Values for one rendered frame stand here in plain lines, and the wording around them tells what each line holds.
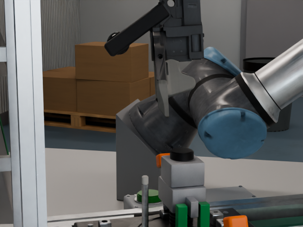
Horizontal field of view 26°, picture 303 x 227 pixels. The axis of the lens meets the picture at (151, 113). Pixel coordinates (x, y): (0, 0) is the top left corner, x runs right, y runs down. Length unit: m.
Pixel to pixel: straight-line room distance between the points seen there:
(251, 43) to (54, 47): 2.32
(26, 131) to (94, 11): 7.80
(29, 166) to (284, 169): 1.13
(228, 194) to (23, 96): 0.61
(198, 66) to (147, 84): 4.72
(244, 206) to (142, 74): 4.98
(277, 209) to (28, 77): 0.60
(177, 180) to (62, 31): 7.03
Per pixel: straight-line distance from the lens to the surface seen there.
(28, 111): 0.55
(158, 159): 0.89
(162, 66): 1.00
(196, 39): 1.04
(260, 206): 1.04
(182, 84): 1.00
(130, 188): 1.36
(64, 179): 1.53
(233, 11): 7.99
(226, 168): 1.62
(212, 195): 1.09
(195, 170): 0.80
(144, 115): 1.35
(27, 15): 0.54
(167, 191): 0.81
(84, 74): 5.97
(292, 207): 1.06
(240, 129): 1.20
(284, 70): 1.22
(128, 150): 1.34
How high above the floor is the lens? 1.30
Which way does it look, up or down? 11 degrees down
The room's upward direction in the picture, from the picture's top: straight up
